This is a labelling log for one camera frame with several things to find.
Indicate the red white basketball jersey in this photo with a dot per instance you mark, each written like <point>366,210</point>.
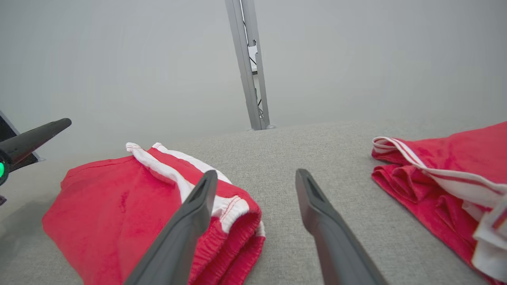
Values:
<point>443,166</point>

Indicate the red white sports shorts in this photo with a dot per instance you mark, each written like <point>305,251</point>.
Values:
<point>111,209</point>

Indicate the grey metal partition post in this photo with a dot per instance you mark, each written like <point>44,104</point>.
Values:
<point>249,79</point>

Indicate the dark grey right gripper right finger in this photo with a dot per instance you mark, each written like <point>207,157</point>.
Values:
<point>336,245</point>

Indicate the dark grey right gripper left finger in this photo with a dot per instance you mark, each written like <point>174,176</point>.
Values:
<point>178,237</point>

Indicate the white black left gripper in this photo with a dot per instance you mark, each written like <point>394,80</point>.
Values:
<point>3,172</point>

